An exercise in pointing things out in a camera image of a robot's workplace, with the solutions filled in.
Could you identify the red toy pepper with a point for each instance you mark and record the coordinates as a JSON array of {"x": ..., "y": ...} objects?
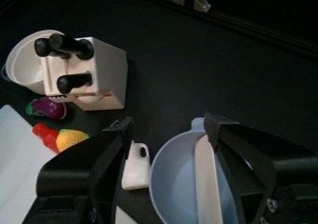
[{"x": 47, "y": 136}]

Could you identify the yellow knitted toy fruit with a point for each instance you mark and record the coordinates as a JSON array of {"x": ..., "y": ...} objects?
[{"x": 70, "y": 138}]

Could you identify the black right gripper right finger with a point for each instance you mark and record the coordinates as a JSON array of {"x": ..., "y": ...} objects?
[{"x": 257, "y": 159}]

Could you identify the light blue divided bowl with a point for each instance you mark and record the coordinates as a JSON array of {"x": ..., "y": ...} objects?
[{"x": 182, "y": 178}]

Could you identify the small white pitcher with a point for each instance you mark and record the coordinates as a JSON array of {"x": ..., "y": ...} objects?
[{"x": 136, "y": 168}]

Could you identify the white knife block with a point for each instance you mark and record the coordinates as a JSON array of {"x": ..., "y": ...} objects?
[{"x": 106, "y": 76}]

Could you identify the white cutting board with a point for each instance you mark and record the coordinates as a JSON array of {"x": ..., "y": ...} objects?
[{"x": 19, "y": 168}]

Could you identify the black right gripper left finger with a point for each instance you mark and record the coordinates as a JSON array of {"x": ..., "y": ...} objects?
[{"x": 79, "y": 172}]

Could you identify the white round bowl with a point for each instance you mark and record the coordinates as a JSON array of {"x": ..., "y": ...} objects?
[{"x": 24, "y": 65}]

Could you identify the black aluminium frame rail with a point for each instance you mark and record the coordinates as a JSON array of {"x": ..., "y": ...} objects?
[{"x": 231, "y": 20}]

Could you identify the purple toy eggplant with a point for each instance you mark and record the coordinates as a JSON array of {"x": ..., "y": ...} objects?
[{"x": 50, "y": 108}]

